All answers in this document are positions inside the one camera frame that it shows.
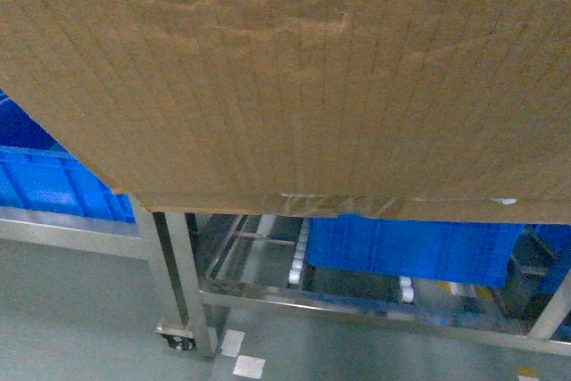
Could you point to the large cardboard box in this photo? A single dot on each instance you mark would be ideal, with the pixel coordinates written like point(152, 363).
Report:
point(455, 110)

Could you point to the blue plastic crate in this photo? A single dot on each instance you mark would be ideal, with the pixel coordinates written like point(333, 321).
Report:
point(462, 252)
point(38, 174)

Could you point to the metal roller shelf rack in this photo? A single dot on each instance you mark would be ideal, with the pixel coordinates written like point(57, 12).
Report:
point(257, 263)

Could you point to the blue plastic crate left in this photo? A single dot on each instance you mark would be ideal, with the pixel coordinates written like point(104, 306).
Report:
point(38, 174)

